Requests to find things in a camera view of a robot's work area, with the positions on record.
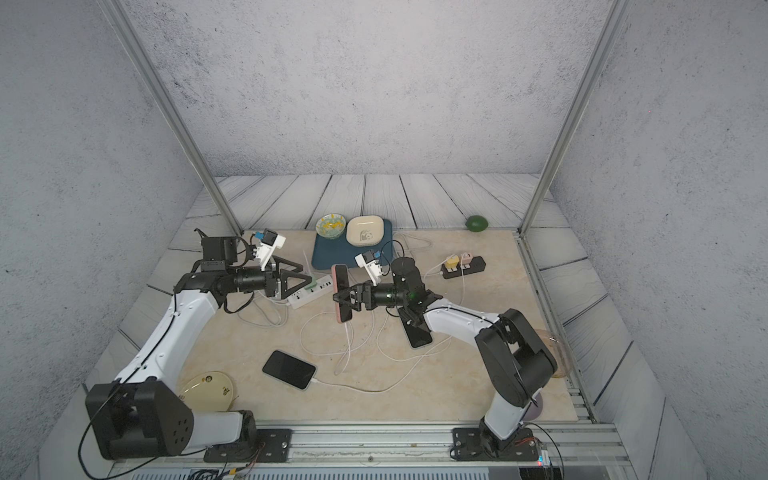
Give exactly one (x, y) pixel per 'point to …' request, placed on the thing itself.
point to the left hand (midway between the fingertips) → (307, 275)
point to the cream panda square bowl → (364, 231)
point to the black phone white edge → (290, 369)
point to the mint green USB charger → (313, 283)
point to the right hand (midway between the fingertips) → (341, 298)
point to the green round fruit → (476, 223)
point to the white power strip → (323, 286)
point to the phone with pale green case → (415, 326)
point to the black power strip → (477, 264)
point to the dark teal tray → (330, 252)
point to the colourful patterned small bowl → (331, 225)
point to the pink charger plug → (467, 258)
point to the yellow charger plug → (452, 262)
